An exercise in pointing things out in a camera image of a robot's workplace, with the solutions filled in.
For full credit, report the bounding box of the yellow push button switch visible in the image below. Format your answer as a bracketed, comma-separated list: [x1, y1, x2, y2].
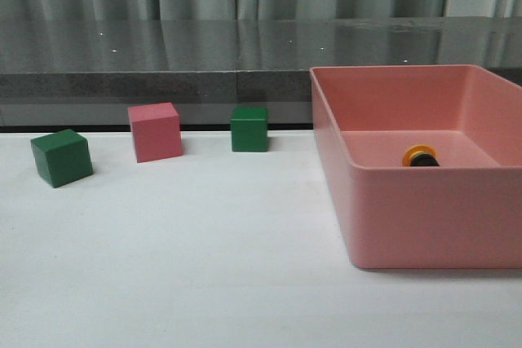
[401, 144, 440, 167]

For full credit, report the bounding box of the green cube right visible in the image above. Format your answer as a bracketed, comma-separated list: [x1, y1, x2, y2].
[230, 107, 268, 152]

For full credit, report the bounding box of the green cube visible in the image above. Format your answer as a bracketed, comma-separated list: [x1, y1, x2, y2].
[230, 107, 268, 152]
[30, 129, 94, 188]

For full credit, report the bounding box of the pink cube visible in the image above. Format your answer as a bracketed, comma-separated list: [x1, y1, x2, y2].
[127, 102, 184, 163]

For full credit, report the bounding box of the green cube left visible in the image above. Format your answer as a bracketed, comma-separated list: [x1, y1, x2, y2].
[30, 129, 94, 188]

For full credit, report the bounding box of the pink plastic bin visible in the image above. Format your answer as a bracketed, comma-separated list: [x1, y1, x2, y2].
[310, 65, 521, 269]

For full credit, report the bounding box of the dark glossy counter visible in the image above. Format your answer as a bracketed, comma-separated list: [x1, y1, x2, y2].
[1, 17, 521, 132]

